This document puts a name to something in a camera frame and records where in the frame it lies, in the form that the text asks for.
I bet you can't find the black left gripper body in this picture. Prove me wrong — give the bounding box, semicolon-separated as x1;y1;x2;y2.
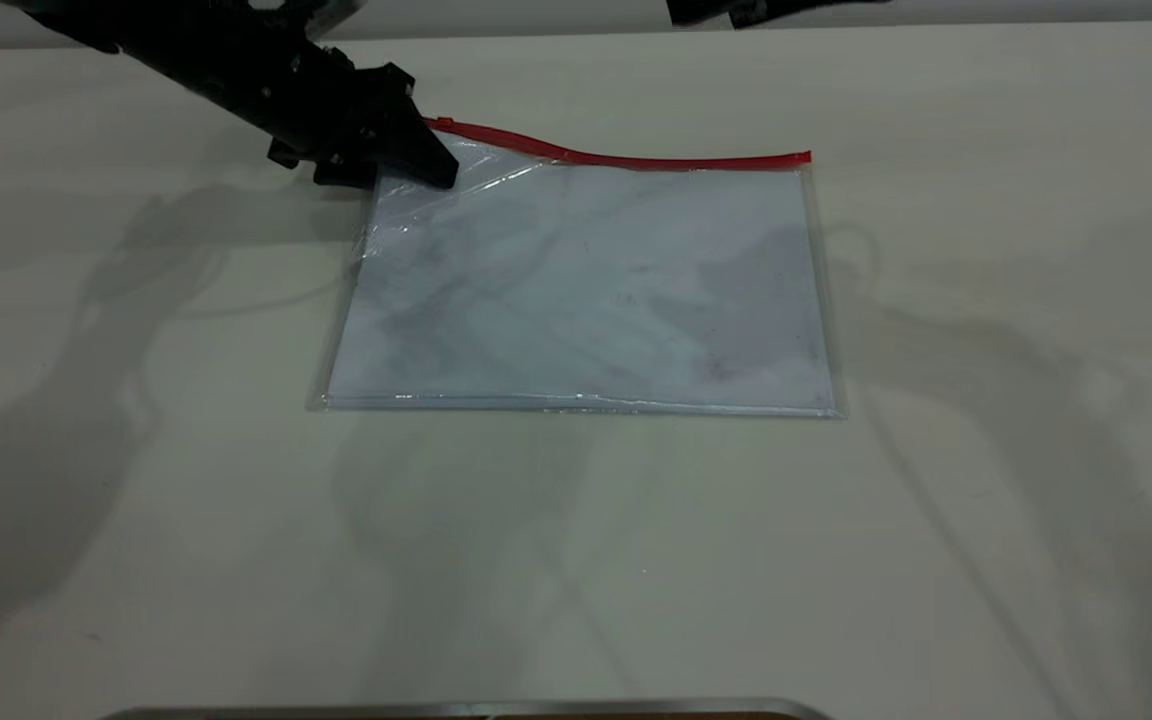
254;38;419;171

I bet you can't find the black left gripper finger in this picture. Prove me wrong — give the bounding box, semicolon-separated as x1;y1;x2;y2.
313;152;379;190
368;112;460;191

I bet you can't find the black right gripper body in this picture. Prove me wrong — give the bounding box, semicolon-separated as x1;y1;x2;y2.
751;0;892;25

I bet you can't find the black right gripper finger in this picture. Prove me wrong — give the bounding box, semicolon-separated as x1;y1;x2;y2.
666;0;753;30

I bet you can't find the clear plastic zip bag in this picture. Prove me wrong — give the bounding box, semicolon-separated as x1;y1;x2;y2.
308;117;847;419

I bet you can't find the white paper stack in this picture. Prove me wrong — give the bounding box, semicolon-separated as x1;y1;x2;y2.
328;160;834;409

